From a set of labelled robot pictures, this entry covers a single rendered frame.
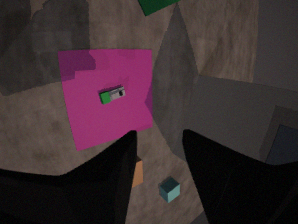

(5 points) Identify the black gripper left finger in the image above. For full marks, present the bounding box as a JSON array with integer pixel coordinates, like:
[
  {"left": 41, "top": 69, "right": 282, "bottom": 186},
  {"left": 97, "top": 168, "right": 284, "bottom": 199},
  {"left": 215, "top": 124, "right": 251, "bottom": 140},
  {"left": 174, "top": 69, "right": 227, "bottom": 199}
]
[{"left": 0, "top": 131, "right": 138, "bottom": 224}]

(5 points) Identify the teal square block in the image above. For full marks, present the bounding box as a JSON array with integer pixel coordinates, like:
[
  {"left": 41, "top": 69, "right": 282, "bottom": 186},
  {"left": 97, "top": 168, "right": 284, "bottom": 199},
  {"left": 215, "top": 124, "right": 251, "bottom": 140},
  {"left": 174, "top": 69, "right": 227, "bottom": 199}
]
[{"left": 160, "top": 177, "right": 180, "bottom": 202}]

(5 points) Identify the magenta square zone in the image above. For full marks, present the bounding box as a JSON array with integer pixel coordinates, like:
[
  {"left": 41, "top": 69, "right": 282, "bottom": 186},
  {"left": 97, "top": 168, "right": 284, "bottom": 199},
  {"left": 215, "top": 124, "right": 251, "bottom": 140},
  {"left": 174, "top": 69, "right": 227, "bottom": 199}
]
[{"left": 57, "top": 48, "right": 152, "bottom": 151}]

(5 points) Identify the orange-brown square block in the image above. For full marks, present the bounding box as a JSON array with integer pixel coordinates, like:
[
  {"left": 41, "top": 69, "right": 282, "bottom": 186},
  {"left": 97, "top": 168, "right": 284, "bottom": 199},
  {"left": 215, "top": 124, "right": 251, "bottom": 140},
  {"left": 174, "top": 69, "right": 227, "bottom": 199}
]
[{"left": 132, "top": 156, "right": 144, "bottom": 188}]

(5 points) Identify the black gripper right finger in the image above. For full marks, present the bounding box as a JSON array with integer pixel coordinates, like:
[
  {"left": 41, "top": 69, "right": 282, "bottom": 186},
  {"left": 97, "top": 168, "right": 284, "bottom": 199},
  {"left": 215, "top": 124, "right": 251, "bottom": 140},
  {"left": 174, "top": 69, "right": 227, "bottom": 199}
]
[{"left": 182, "top": 129, "right": 298, "bottom": 224}]

